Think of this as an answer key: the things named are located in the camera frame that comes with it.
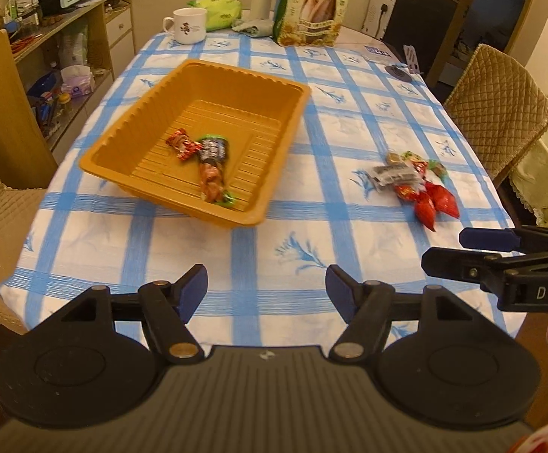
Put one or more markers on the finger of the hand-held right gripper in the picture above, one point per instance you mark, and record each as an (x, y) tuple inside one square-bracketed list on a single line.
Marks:
[(486, 238), (448, 259)]

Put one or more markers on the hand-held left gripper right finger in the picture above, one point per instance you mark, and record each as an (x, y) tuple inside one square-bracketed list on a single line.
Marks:
[(340, 289)]

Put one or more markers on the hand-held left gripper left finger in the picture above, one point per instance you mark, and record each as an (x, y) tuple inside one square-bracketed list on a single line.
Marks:
[(194, 289)]

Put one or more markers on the plain red snack packet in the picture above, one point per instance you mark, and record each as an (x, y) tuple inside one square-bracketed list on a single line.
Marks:
[(426, 212), (446, 203)]

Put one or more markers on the small brown green candy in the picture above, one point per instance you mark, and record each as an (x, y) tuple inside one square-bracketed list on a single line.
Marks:
[(437, 170)]

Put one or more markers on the grey clear snack packet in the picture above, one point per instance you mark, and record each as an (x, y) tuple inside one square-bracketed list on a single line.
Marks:
[(389, 175)]

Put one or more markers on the orange plastic tray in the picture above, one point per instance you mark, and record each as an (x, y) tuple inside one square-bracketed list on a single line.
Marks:
[(217, 99)]

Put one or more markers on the blue checked tablecloth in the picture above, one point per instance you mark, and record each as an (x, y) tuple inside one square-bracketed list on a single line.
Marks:
[(302, 207)]

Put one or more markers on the small red green candy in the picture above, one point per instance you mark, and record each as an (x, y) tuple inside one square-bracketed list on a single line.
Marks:
[(413, 163)]

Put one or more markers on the long sausage snack packet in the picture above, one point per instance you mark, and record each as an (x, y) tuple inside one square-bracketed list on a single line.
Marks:
[(210, 174)]

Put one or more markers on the red brown candy wrapper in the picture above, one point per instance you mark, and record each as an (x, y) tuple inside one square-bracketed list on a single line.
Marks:
[(183, 145)]

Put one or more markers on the red white cloth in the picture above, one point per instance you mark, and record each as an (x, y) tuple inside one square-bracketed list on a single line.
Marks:
[(545, 439)]

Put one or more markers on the phone stand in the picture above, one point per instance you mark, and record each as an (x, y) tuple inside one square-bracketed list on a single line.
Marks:
[(399, 71)]

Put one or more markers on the blue white card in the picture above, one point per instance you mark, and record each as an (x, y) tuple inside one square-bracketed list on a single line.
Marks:
[(377, 52)]

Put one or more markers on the black appliance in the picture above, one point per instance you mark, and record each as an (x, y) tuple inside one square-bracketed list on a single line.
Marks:
[(420, 14)]

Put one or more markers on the purple tissue pack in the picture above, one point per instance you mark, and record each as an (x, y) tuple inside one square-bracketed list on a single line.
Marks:
[(78, 82)]

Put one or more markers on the white mug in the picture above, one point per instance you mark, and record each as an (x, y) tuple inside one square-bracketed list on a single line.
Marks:
[(189, 26)]

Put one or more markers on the grey cloth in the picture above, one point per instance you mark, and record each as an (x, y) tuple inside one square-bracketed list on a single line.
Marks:
[(253, 27)]

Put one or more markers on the white plastic bag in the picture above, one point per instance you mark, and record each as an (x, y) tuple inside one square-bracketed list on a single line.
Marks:
[(73, 45)]

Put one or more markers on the wooden cabinet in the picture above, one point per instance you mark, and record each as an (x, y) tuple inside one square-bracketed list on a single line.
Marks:
[(118, 23)]

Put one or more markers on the green tissue pack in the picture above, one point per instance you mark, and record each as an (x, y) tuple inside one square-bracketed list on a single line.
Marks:
[(222, 12)]

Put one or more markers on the green seed snack bag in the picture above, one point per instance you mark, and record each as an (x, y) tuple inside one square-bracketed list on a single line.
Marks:
[(314, 9)]

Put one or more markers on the white paper sheet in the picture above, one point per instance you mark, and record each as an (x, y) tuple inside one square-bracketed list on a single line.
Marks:
[(94, 0)]

